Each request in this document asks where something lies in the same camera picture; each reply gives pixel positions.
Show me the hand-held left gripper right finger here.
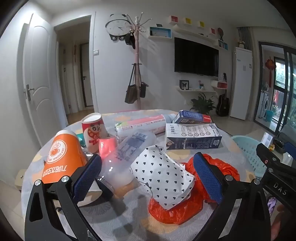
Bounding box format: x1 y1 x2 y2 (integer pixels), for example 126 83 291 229
193 152 277 241

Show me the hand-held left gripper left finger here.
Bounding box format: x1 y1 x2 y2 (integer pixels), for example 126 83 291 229
24 153 103 241

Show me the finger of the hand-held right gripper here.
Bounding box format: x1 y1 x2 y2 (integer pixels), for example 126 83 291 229
277 133 296 161
256 143 296 171

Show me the light blue plastic basket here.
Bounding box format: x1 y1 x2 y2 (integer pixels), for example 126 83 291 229
231 136 266 179

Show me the pink plastic packet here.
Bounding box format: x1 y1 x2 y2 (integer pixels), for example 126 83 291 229
99 137 117 159

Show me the orange paper cup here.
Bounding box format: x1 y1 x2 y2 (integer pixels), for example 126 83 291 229
42 130 89 184

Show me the red white panda paper cup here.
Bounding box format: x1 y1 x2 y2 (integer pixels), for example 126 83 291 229
81 113 109 154

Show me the clear plastic bottle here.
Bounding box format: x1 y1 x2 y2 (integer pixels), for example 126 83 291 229
96 132 158 200

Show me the white and blue milk carton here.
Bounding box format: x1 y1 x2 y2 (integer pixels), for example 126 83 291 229
165 123 223 150

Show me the orange plastic bag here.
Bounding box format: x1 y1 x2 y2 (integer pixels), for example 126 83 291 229
148 153 241 225

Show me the white heart-print bag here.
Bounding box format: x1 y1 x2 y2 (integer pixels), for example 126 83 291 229
129 145 196 210

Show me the person's right hand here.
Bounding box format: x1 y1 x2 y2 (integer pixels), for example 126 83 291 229
269 207 296 241

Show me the white box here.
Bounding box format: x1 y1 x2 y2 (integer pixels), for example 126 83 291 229
261 132 277 149

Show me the white washing machine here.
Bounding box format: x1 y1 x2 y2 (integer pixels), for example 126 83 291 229
259 90 270 118

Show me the printed tablecloth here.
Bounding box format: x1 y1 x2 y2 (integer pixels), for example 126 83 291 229
21 109 257 241

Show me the sliding glass door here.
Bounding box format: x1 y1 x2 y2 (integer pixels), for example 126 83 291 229
253 41 296 135

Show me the black guitar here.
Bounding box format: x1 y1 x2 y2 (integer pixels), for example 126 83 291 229
216 89 230 117

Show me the green potted plant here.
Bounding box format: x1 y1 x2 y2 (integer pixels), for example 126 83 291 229
190 93 216 114

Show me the pink white tube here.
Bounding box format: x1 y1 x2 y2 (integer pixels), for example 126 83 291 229
115 114 177 142

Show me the white refrigerator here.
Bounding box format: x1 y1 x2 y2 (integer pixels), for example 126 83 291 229
229 46 253 120

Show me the red and white box shelf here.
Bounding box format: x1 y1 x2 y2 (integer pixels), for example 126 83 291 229
210 80 228 90

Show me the red knot decoration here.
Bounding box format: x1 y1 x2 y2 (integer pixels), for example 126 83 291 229
265 58 277 81

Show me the brown handbag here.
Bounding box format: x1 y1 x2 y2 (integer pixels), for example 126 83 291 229
125 64 139 104

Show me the black handbag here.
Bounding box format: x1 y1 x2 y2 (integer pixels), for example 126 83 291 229
139 82 149 98

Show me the dark hallway door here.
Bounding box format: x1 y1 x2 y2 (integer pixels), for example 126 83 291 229
80 43 93 107

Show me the white door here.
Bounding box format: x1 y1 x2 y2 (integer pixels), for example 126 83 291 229
22 13 57 149

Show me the pink coat rack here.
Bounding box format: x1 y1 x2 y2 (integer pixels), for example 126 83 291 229
128 13 152 110

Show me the black television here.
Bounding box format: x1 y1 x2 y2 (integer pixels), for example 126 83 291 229
174 37 219 77

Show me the black cap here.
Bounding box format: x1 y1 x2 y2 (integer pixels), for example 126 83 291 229
125 32 136 49

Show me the white low wall shelf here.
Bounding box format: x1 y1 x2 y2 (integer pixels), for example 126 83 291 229
175 86 216 96

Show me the metal door handle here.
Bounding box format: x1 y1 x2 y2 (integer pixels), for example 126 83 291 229
24 85 35 101

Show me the white long wall shelf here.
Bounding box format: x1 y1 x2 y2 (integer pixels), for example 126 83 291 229
173 28 222 44

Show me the blue box wall shelf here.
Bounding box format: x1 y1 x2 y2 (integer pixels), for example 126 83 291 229
149 27 173 40

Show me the panda wall clock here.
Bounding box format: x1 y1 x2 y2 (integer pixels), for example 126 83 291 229
105 14 133 42

